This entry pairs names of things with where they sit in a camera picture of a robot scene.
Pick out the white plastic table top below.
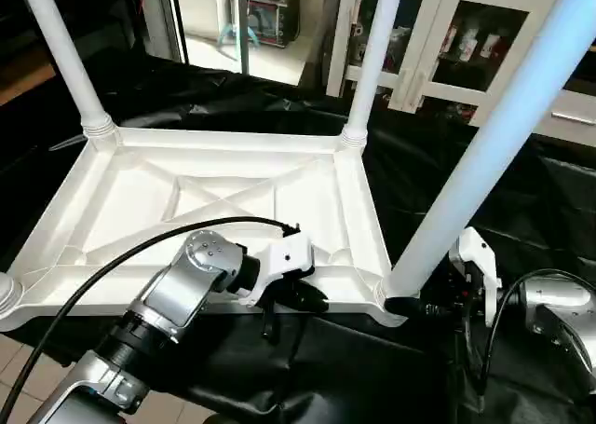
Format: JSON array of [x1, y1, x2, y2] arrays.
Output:
[[0, 124, 409, 334]]

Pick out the black mat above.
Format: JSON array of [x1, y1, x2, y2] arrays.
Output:
[[0, 47, 596, 424]]

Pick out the white drawer unit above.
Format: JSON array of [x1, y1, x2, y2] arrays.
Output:
[[535, 87, 596, 153]]

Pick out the white glass-door cabinet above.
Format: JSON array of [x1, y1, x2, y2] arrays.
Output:
[[324, 0, 562, 119]]

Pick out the dark storage box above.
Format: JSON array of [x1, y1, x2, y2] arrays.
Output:
[[247, 0, 303, 50]]

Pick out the black metal shelf rack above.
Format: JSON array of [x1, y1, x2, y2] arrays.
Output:
[[0, 0, 150, 94]]

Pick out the light blue metal frame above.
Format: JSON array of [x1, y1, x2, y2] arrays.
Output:
[[216, 0, 262, 76]]

